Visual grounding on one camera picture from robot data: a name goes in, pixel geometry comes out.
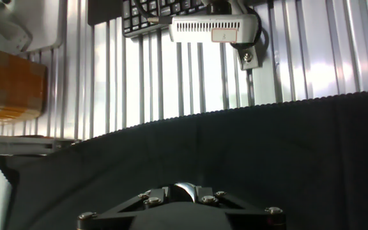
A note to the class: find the aluminium frame beam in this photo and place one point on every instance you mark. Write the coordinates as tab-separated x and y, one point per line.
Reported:
14	145

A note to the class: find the metal camera bracket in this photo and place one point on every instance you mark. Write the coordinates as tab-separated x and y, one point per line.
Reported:
249	59

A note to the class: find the black keyboard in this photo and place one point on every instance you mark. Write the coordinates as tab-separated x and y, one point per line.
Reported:
142	16

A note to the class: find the taped cardboard box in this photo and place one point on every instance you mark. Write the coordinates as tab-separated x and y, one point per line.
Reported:
8	83

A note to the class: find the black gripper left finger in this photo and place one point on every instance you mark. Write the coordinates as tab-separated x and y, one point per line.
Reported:
120	214

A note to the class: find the white flat device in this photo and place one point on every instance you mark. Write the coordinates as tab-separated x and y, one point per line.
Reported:
37	22

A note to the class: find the black cloth with blue print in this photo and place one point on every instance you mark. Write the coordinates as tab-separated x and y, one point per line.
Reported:
235	153

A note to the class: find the black flat pad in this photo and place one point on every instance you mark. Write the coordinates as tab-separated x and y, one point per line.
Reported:
104	11

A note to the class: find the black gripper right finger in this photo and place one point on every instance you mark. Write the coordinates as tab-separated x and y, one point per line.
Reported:
248	214

